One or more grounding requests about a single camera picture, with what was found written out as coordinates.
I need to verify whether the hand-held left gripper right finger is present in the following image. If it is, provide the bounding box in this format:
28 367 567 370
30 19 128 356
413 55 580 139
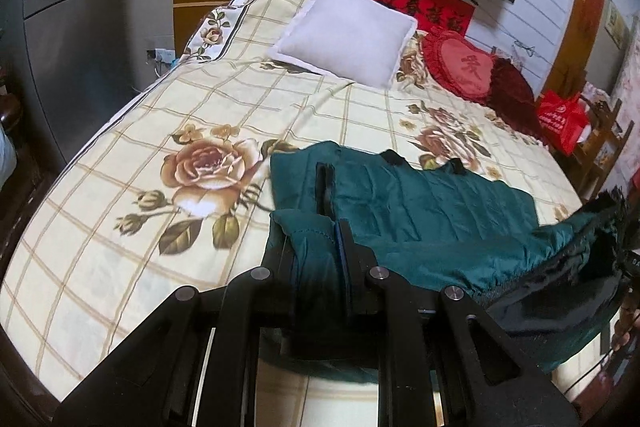
334 218 586 427

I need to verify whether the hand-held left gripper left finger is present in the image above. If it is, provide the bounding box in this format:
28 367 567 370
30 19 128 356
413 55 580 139
52 227 301 427

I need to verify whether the dark green puffer jacket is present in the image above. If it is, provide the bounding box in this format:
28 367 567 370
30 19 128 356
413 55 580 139
267 141 631 383

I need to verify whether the wooden chair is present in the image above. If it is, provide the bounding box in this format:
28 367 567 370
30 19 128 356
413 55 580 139
570 84 636 202

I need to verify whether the red shopping bag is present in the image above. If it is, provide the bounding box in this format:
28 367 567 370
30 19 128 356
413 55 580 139
537 89 591 156

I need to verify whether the dark red velvet cushion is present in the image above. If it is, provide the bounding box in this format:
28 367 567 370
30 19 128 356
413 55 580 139
487 57 551 142

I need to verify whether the floral checked bedsheet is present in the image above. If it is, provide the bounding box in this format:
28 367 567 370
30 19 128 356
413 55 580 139
0 0 586 427

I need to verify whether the red heart-shaped cushion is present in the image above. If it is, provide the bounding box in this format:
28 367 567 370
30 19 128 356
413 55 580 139
420 28 501 105

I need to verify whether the white square pillow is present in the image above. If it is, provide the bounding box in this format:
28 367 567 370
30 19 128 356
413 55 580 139
266 0 418 88

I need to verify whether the white power strip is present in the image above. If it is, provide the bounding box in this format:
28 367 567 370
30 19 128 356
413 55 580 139
146 48 178 75

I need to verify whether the grey wardrobe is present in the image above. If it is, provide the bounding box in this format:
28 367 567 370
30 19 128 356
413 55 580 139
0 0 183 162

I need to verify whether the wall calendar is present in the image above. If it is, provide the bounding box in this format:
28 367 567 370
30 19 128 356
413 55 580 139
602 0 628 50

